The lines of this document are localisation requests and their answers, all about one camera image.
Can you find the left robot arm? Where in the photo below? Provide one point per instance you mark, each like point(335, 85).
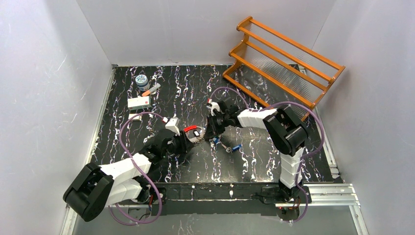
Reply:
point(98, 186)

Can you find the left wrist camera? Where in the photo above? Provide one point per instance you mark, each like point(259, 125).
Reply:
point(172, 124)

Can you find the aluminium rail frame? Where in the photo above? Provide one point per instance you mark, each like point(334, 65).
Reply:
point(232, 209)

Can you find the keyring with coloured key tags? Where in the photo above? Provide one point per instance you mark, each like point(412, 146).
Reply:
point(198, 134)

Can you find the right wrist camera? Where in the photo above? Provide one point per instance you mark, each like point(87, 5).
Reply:
point(213, 107)

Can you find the orange wooden shelf rack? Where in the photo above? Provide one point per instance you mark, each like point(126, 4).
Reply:
point(271, 67)

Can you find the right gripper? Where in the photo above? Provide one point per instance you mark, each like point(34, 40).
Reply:
point(213, 126)

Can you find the key with blue tag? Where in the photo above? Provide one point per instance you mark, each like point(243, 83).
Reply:
point(232, 149)

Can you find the small white flat box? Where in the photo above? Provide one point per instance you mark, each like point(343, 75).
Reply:
point(135, 117)

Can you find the orange and white tube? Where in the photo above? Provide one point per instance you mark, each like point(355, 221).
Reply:
point(151, 90)

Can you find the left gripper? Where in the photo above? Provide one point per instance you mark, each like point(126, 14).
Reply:
point(187, 142)

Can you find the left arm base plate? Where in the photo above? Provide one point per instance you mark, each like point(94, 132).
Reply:
point(147, 196)

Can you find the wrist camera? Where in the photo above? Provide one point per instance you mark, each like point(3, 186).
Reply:
point(172, 124)
point(213, 107)

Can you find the white medicine box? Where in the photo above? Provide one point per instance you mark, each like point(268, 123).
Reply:
point(141, 102)

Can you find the round blue-white jar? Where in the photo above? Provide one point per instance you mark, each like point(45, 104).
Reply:
point(142, 82)

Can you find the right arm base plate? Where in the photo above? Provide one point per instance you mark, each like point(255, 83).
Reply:
point(276, 195)

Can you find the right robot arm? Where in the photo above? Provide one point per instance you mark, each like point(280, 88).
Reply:
point(286, 130)

